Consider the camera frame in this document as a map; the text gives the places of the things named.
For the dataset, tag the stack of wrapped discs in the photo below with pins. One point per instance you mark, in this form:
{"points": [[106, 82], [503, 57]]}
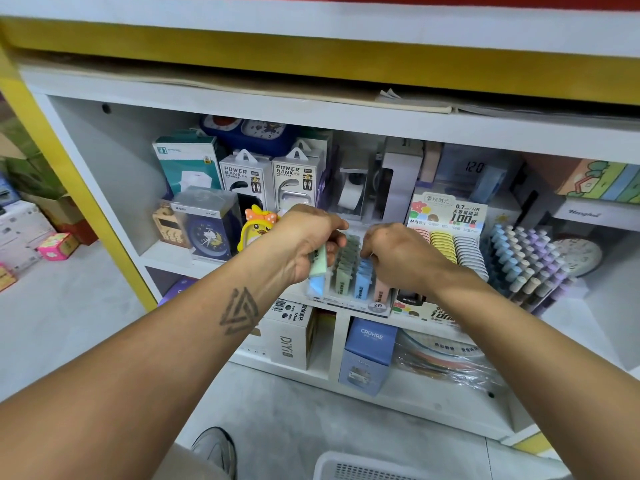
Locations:
{"points": [[450, 360]]}

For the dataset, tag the blue small carton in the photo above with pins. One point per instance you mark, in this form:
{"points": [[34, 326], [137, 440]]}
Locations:
{"points": [[367, 357]]}

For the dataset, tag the white shelf with yellow trim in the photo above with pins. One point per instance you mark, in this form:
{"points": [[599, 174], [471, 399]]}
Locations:
{"points": [[330, 107]]}

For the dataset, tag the pastel sticky notes pack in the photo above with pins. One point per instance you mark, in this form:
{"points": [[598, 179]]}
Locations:
{"points": [[595, 180]]}

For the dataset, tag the clear boxed dark clock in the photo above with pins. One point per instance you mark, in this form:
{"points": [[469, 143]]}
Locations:
{"points": [[205, 227]]}

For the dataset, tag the white refill display box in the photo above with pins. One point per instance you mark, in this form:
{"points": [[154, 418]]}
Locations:
{"points": [[445, 210]]}

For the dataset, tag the white hanging accessory box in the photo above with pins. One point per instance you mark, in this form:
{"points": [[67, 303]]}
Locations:
{"points": [[300, 175], [245, 177]]}

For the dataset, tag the yellow alarm clock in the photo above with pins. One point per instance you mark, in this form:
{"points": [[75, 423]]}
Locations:
{"points": [[255, 227]]}

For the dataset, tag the flat cardboard sheets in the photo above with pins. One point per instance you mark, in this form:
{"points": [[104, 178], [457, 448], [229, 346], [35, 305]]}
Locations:
{"points": [[420, 100]]}

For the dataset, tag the white tall box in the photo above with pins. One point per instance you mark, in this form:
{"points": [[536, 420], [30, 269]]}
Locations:
{"points": [[402, 175]]}

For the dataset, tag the assorted small colourful boxes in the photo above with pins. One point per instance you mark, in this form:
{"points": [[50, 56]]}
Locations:
{"points": [[35, 220]]}

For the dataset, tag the white round clock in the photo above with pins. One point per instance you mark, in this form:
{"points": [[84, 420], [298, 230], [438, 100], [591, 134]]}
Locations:
{"points": [[577, 257]]}

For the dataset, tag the person's left forearm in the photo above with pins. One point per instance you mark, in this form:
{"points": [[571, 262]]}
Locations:
{"points": [[120, 385]]}

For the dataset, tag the white long box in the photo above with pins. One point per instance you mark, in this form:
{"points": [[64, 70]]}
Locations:
{"points": [[600, 215]]}

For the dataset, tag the bundle of blue green packets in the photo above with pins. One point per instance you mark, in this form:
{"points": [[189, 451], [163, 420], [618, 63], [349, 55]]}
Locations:
{"points": [[318, 270]]}

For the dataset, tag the large white cardboard box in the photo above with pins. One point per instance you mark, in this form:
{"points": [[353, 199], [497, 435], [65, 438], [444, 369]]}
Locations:
{"points": [[285, 335]]}

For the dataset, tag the white plastic basket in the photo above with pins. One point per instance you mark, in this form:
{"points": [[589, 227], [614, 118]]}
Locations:
{"points": [[365, 467]]}

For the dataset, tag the small tan alarm clock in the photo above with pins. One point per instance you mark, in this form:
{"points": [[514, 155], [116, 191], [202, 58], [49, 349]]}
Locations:
{"points": [[170, 227]]}

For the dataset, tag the person's left hand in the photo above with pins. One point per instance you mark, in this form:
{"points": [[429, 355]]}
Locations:
{"points": [[300, 240]]}

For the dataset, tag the clear plastic tray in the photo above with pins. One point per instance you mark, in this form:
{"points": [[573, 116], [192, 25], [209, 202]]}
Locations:
{"points": [[350, 280]]}

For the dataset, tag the tape dispenser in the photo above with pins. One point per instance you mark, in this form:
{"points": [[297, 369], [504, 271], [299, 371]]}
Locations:
{"points": [[350, 193]]}

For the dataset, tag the purple box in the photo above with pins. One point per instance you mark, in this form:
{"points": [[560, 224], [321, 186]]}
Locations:
{"points": [[180, 290]]}

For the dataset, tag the grey digital clock box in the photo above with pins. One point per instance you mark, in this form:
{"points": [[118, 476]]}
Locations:
{"points": [[480, 173]]}

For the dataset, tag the teal white box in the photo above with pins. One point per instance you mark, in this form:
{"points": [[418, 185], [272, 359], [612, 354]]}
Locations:
{"points": [[187, 163]]}

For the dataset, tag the grey sneaker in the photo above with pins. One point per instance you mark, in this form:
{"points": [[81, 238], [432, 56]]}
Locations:
{"points": [[215, 450]]}

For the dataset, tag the red banner strip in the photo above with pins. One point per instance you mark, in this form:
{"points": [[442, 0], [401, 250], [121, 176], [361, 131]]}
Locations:
{"points": [[450, 0]]}

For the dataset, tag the person's right forearm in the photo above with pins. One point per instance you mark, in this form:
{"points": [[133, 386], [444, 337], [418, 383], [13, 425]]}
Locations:
{"points": [[560, 380]]}

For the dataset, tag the person's right hand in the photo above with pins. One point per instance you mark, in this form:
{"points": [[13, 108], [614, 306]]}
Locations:
{"points": [[405, 260]]}

